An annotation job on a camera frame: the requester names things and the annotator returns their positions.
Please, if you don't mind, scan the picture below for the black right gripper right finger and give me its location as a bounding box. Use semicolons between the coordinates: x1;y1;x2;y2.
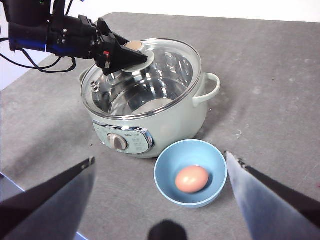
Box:
225;151;320;240

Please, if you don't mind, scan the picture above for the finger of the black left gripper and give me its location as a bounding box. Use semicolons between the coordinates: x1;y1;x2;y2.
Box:
96;33;149;76
96;17;131;46

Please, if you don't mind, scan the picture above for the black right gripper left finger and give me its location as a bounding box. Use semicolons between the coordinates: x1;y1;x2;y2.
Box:
0;156;96;240

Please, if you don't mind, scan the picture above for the glass lid with green knob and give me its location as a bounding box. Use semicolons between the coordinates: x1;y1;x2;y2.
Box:
80;37;202;121

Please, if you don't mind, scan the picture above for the brown egg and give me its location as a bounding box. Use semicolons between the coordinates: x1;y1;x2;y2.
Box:
174;165;210;194

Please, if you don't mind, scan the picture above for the pale green electric steamer pot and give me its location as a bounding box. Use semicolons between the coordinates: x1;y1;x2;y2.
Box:
79;37;221;159

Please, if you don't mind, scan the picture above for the blue ribbed bowl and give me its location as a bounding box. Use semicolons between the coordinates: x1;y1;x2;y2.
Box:
153;139;229;209

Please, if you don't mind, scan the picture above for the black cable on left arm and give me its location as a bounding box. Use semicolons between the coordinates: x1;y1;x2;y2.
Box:
0;37;77;74

